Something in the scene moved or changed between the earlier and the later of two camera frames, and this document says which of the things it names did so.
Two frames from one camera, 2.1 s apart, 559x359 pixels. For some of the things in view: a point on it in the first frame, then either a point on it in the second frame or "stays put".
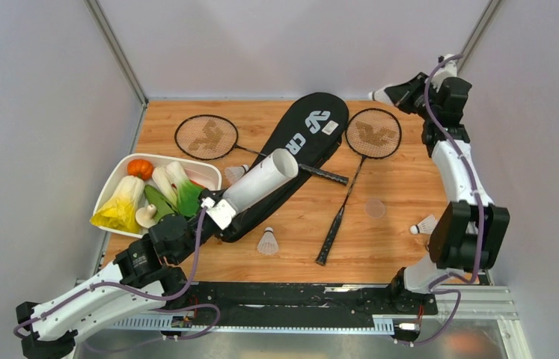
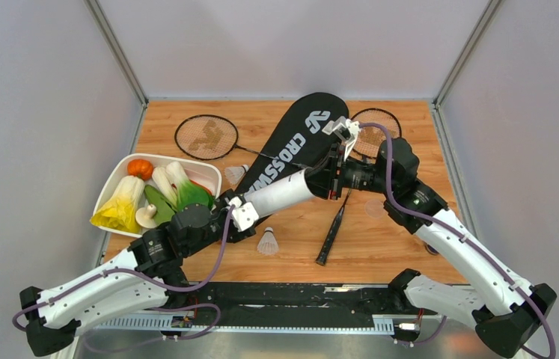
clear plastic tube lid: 375,209 stays put
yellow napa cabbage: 120,212 stays put
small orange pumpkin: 141,167 stays put
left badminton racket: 209,137 stays put
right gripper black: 402,94 → 322,178
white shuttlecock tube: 278,168 → 281,194
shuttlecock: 268,244 stays put
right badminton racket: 371,133 stays put
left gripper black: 207,193 → 223,200
